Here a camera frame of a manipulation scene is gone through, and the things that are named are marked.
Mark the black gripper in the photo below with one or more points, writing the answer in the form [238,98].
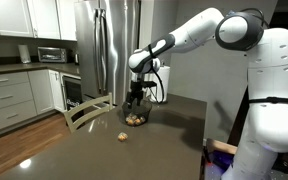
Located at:
[136,86]

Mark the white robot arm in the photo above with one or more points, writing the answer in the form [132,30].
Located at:
[265,132]

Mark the wrapped snack on counter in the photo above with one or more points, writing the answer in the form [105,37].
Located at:
[122,137]

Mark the white wooden chair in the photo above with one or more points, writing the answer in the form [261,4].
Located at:
[88,110]

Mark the white paper towel roll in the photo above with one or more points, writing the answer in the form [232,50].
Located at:
[159,92]

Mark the stainless steel refrigerator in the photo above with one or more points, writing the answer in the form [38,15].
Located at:
[107,33]

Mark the silver toaster oven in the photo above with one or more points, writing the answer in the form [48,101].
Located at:
[52,55]

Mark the white upper kitchen cabinets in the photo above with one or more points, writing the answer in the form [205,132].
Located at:
[47,19]

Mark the white kitchen cabinets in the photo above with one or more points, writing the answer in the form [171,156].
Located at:
[25,95]
[47,19]

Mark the white lower kitchen cabinets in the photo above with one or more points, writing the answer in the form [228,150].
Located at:
[25,95]

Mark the black wire mesh basket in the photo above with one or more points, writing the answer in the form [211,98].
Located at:
[136,114]

